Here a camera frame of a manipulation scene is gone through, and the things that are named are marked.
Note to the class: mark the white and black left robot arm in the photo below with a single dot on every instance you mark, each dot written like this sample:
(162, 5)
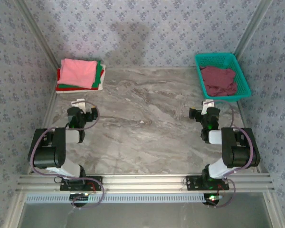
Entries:
(47, 154)

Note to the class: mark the aluminium mounting rail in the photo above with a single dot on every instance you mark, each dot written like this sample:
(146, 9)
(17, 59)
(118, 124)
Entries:
(145, 183)

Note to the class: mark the teal plastic mesh basket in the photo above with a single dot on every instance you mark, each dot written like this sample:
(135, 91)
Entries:
(241, 78)

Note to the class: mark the green folded t-shirt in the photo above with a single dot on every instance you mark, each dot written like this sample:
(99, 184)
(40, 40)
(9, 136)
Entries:
(97, 76)

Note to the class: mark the red folded t-shirt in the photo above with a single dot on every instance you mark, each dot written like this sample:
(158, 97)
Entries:
(69, 89)

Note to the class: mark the aluminium table side rail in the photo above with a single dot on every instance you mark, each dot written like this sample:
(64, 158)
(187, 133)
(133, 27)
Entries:
(243, 114)
(46, 118)

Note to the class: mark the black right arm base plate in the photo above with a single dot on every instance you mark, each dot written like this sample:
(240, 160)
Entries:
(194, 184)

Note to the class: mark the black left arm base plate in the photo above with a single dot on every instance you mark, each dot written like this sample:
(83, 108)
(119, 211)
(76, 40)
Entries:
(71, 186)

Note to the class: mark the aluminium frame post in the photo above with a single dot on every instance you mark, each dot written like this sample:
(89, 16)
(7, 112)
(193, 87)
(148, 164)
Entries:
(254, 28)
(38, 33)

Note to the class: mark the maroon printed t-shirt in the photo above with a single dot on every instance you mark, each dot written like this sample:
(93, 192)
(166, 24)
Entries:
(218, 80)

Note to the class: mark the controller board with green light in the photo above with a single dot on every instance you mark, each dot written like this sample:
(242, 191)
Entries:
(79, 196)
(213, 197)

